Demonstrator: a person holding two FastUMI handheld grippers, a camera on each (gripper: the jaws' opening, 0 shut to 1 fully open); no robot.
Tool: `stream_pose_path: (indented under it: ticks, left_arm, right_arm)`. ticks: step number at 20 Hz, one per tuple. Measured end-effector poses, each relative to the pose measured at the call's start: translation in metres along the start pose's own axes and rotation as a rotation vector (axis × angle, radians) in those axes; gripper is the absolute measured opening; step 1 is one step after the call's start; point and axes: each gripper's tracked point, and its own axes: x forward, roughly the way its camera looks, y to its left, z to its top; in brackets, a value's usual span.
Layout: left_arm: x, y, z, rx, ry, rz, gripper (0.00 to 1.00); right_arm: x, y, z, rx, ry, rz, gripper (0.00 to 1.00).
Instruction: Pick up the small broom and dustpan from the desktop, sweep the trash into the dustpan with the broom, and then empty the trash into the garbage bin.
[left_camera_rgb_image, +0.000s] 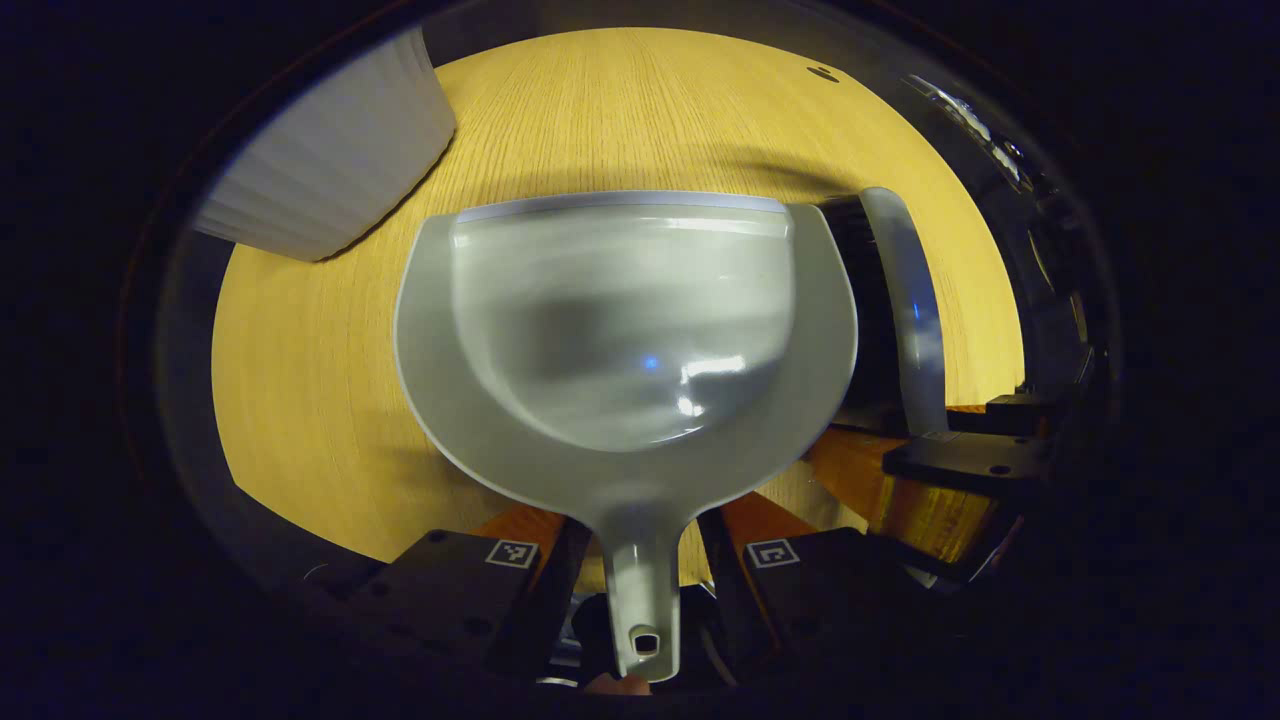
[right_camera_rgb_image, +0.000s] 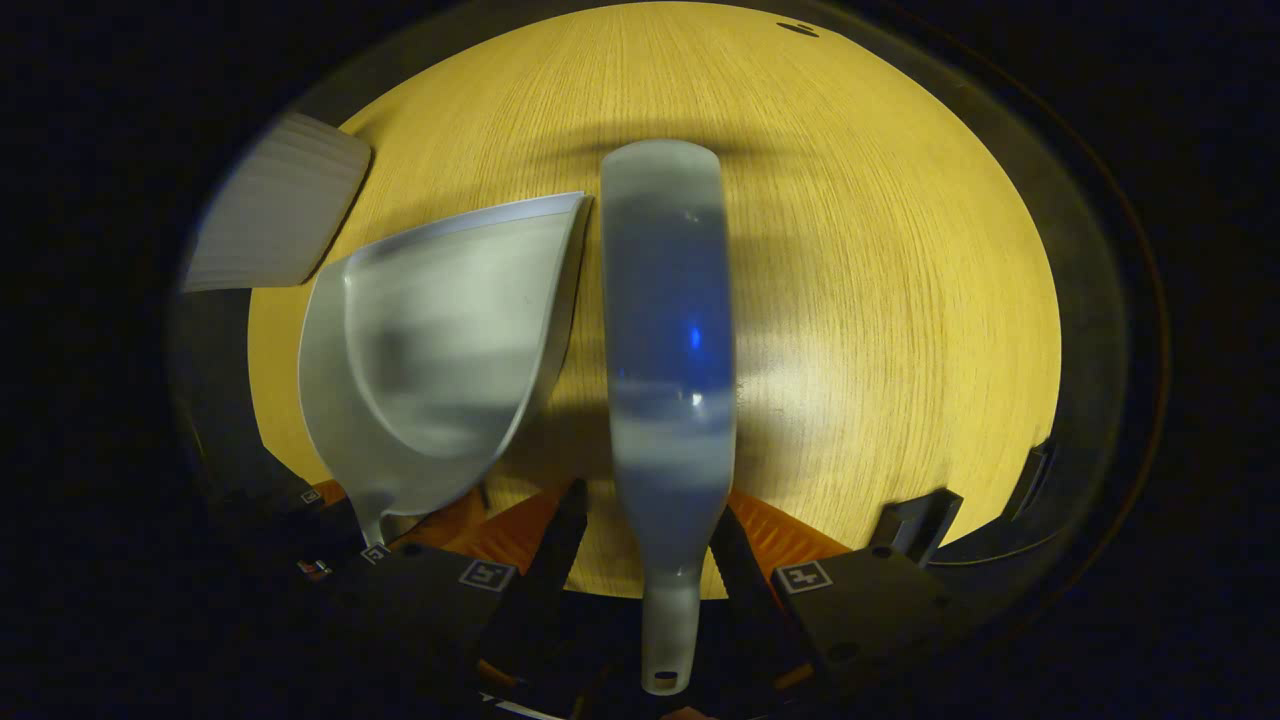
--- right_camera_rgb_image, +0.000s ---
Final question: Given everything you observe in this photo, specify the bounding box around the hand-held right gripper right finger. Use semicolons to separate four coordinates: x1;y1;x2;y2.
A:
706;492;953;693

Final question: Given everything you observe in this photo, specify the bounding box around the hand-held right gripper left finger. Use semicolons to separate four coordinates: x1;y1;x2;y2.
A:
338;477;593;701

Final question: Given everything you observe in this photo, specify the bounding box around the grey plastic dustpan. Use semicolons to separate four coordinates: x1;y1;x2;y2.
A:
298;192;594;547

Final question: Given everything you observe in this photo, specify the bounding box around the white plastic garbage bin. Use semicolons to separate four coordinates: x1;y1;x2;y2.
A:
183;112;374;293

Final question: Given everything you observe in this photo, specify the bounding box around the small grey broom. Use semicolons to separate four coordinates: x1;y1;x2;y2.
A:
600;139;739;697

